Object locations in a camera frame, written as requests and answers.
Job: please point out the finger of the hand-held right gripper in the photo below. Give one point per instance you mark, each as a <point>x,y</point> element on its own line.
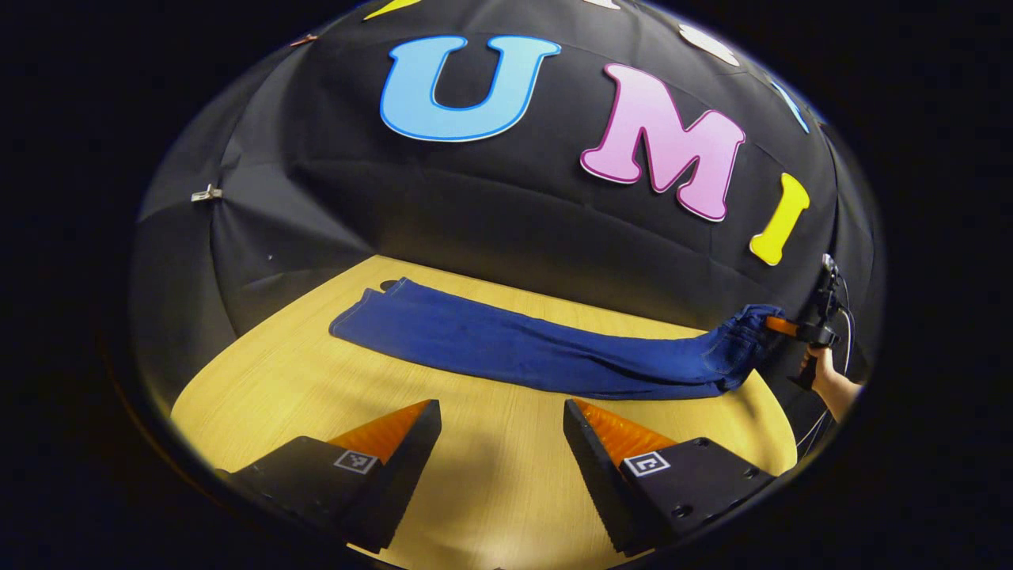
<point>783,326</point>

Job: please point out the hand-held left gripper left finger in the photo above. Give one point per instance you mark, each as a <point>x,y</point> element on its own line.
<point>404,483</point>

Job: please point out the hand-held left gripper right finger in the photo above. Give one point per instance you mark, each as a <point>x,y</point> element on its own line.
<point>597,483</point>

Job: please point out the blue denim jeans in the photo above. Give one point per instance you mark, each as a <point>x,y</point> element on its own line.
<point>491,340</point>

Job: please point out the black backdrop cloth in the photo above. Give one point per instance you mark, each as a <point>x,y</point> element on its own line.
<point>475,206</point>

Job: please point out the silver cloth clip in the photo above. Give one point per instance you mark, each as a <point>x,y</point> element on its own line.
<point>207,192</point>

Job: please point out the red cloth clip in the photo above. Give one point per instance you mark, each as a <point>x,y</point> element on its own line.
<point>303,39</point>

